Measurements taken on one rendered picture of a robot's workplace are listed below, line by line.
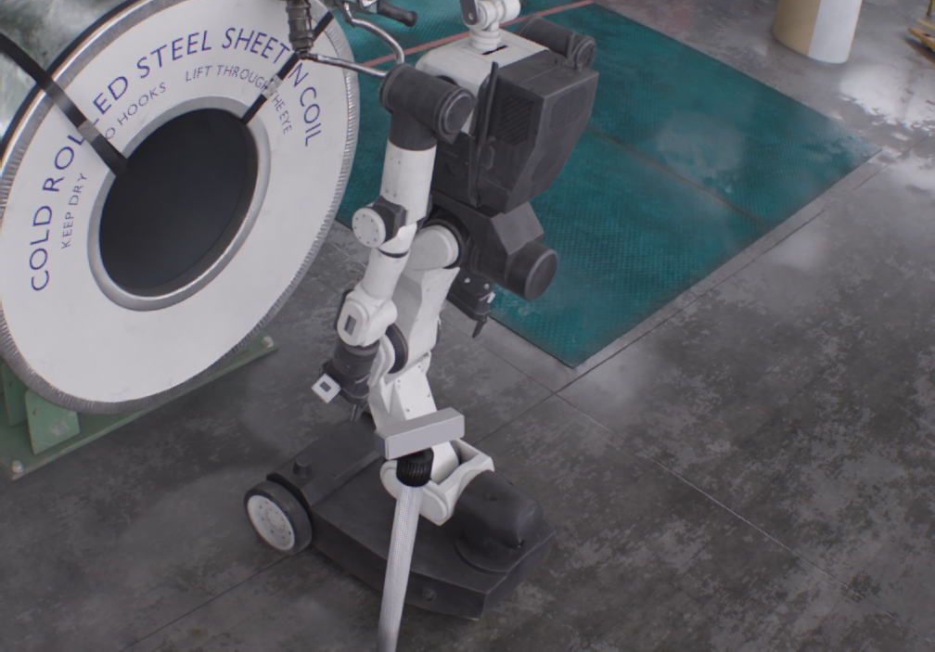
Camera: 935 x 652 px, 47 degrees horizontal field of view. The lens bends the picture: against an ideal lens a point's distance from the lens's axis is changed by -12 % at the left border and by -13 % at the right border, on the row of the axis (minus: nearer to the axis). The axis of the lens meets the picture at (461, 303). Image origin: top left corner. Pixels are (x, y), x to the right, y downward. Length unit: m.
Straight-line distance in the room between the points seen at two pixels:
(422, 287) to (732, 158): 2.97
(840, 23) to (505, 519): 4.76
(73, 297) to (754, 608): 1.94
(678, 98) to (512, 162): 3.56
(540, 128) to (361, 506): 1.16
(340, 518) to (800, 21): 4.78
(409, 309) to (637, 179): 2.40
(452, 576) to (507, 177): 1.01
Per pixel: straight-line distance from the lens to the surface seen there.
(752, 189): 5.14
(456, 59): 2.28
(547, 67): 2.32
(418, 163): 2.22
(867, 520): 3.64
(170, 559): 3.04
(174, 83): 2.70
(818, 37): 6.97
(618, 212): 4.66
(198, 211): 3.18
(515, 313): 3.98
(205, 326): 3.16
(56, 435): 3.31
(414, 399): 2.84
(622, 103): 5.57
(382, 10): 2.79
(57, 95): 2.48
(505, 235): 2.42
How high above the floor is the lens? 2.28
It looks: 35 degrees down
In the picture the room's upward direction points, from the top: 10 degrees clockwise
